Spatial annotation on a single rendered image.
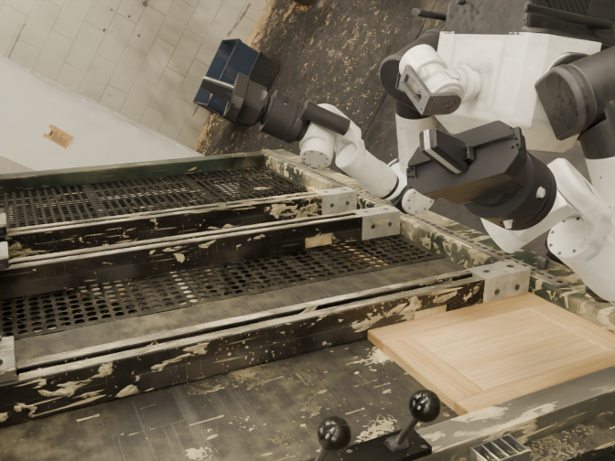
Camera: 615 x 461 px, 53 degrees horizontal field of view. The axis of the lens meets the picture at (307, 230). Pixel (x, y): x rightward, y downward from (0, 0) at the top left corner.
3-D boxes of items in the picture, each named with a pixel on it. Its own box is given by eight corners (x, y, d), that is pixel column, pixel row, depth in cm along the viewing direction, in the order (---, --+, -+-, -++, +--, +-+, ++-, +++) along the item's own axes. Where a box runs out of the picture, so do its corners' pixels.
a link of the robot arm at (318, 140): (283, 112, 129) (330, 133, 132) (271, 153, 124) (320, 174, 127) (303, 81, 119) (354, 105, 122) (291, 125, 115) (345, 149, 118)
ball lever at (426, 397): (413, 457, 79) (452, 408, 70) (387, 466, 78) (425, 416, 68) (399, 431, 81) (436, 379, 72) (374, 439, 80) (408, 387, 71)
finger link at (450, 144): (426, 123, 57) (458, 144, 62) (427, 155, 56) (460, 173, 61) (440, 118, 56) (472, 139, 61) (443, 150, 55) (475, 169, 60)
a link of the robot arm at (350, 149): (306, 108, 128) (348, 143, 136) (296, 143, 124) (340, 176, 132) (328, 98, 124) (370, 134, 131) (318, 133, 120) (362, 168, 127)
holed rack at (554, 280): (569, 284, 128) (569, 282, 128) (558, 287, 127) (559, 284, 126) (267, 150, 269) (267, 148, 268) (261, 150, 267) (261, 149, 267)
